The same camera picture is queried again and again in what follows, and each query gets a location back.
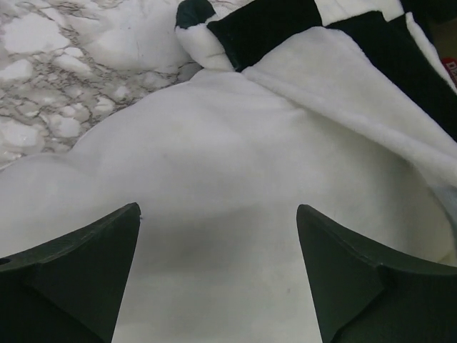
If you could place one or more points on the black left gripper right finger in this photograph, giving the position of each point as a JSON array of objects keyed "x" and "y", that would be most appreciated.
[{"x": 364, "y": 291}]

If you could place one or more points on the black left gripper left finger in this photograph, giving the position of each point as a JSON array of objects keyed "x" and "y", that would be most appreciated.
[{"x": 70, "y": 289}]

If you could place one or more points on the white pillow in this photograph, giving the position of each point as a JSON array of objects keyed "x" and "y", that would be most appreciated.
[{"x": 218, "y": 258}]

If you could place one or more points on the black and white checkered pillowcase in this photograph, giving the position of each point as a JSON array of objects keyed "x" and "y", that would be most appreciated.
[{"x": 318, "y": 101}]

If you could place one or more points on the tan plastic toolbox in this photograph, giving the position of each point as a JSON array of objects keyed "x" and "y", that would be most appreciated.
[{"x": 442, "y": 48}]

